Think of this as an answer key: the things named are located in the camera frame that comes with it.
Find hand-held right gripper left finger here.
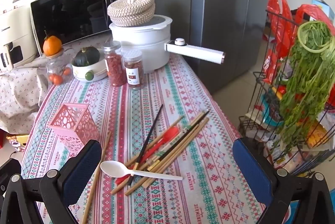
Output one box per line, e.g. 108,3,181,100
0,139,102,224

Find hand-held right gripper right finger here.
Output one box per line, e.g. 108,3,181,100
232,136,335,224

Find plain bamboo chopstick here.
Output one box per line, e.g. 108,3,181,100
81,131,112,224

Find white plastic spoon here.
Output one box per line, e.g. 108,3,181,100
100,160,183,181

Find pink perforated chopstick holder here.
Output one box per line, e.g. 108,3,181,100
48,103,101,159

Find pile of bamboo chopsticks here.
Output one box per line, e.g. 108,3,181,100
110,111,210,197

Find black chopstick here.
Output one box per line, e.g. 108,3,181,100
128,104,164,185
135,110,210,171

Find red plastic spoon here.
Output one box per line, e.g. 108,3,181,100
115,127,181,185

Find patterned knit-print tablecloth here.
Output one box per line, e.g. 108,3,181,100
20,53,265,224

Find teal snack packet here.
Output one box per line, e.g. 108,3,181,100
258,101,284,128

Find yellow snack packet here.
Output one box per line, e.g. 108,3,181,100
305,119,327,148

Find white bowl with green knob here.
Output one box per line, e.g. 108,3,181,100
71,49,108,83

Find green leafy vegetables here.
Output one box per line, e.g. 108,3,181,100
277,19,335,154

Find clear glass jar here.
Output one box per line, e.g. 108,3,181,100
46,49,74,86

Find jar of red goji berries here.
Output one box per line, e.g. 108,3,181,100
103,41,126,87

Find dark green squash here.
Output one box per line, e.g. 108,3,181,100
72,47,101,67

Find labelled jar of dried fruit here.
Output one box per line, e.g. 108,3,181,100
123,52,145,90

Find orange tangerine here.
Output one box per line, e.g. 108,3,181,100
43,35,63,56

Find cream kitchen appliance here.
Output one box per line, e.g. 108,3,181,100
0,3,40,75

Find white electric pot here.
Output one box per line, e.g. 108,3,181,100
108,14,226,74

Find red plastic bag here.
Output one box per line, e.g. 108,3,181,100
266,0,295,57
294,4,335,31

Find grey refrigerator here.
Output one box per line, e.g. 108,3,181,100
132,0,271,95

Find woven lidded basket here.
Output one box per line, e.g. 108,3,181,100
107,0,155,28

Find blue cardboard box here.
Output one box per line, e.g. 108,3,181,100
311,0,335,22

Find black wire rack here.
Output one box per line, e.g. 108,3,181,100
239,8,335,176

